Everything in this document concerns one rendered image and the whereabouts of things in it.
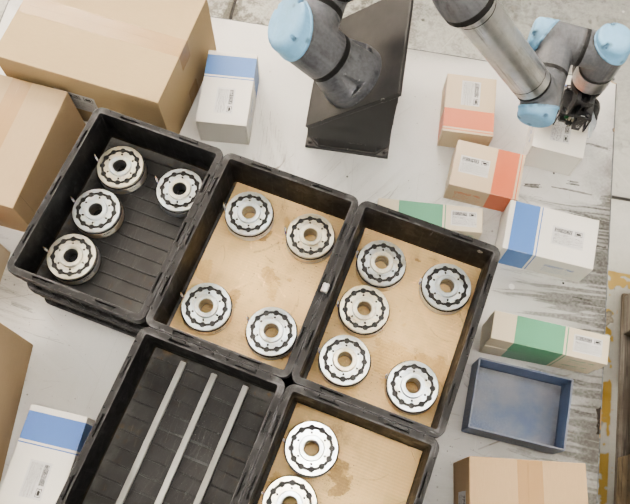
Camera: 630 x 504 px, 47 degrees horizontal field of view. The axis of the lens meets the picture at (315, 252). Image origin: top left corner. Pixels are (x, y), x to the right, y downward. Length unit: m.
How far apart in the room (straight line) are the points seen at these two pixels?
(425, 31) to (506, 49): 1.56
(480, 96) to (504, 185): 0.24
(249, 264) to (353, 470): 0.47
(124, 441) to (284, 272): 0.46
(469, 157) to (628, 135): 1.20
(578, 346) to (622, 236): 1.12
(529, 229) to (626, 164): 1.16
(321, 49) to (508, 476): 0.91
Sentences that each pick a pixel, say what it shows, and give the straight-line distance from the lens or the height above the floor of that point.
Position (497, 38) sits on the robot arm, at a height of 1.24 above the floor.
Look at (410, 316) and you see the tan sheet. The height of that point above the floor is 0.83.
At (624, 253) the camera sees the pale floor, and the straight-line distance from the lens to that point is 2.66.
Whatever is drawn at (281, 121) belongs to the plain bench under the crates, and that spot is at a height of 0.70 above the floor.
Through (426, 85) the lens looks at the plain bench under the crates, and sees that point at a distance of 1.93.
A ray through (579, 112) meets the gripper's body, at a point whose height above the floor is 0.90.
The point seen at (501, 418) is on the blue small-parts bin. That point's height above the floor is 0.70.
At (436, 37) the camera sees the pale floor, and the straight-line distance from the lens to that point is 2.90.
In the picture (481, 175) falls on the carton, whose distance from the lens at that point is 1.74.
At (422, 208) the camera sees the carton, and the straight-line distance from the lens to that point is 1.69.
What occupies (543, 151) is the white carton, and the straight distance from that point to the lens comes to 1.80.
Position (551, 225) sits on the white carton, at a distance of 1.71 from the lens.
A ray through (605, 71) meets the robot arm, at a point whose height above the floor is 1.05.
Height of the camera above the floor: 2.29
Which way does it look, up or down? 69 degrees down
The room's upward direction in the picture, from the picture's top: 2 degrees clockwise
